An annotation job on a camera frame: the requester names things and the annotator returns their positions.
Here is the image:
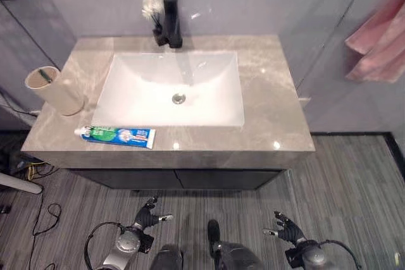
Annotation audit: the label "blue green toothpaste tube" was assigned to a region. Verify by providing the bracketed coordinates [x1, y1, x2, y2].
[74, 125, 157, 150]

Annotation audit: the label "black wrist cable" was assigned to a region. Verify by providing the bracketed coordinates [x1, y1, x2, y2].
[319, 239, 362, 270]
[84, 221, 125, 270]

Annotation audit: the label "beige cup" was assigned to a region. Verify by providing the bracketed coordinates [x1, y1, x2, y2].
[25, 65, 86, 116]

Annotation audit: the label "grey stone vanity with cabinet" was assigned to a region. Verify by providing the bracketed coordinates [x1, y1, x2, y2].
[20, 34, 316, 192]

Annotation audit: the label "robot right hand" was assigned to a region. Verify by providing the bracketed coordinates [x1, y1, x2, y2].
[262, 210, 307, 246]

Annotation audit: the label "green toothbrush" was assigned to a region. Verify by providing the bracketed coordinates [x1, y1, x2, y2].
[38, 68, 53, 84]

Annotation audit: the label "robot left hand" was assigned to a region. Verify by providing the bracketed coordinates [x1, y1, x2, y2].
[134, 196, 174, 231]

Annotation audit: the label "pink towel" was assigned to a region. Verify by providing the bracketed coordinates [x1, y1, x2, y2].
[344, 0, 405, 84]

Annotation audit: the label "robot silver legs and body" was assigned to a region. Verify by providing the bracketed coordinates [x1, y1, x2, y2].
[149, 219, 265, 270]

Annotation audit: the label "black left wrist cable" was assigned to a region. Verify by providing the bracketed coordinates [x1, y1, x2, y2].
[84, 221, 125, 270]

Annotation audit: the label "white rectangular sink basin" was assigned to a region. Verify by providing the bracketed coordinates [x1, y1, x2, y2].
[91, 51, 246, 128]

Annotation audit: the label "white flowers in black vase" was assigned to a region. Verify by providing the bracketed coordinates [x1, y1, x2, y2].
[140, 0, 165, 46]

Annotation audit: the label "black floor cable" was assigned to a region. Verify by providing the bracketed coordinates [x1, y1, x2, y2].
[32, 202, 63, 236]

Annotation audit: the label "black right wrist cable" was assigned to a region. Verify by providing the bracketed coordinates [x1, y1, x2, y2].
[319, 239, 362, 270]

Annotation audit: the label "yellow cable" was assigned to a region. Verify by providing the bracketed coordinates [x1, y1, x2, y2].
[27, 161, 52, 183]

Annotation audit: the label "white rounded furniture part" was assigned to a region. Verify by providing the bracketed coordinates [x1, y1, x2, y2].
[0, 173, 43, 195]

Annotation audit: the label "black square faucet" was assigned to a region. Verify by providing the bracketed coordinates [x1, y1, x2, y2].
[157, 0, 184, 49]

